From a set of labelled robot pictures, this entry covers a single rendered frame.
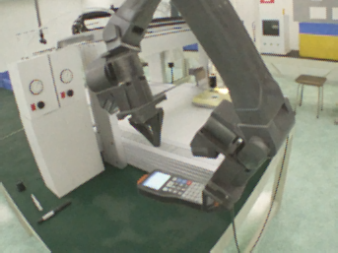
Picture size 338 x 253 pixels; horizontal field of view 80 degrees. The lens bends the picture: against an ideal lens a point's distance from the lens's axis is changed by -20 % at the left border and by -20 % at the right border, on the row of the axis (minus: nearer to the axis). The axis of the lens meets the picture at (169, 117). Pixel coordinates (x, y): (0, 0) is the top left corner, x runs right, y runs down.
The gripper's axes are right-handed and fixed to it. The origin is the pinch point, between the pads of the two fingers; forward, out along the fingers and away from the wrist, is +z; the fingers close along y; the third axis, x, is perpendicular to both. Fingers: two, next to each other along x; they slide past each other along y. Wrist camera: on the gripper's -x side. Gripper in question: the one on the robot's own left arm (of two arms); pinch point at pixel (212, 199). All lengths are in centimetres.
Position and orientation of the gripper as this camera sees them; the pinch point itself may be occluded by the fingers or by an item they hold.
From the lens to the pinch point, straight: 55.1
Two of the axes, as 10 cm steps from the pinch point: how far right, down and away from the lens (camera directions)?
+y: -5.2, 3.8, -7.6
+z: -3.3, 7.3, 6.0
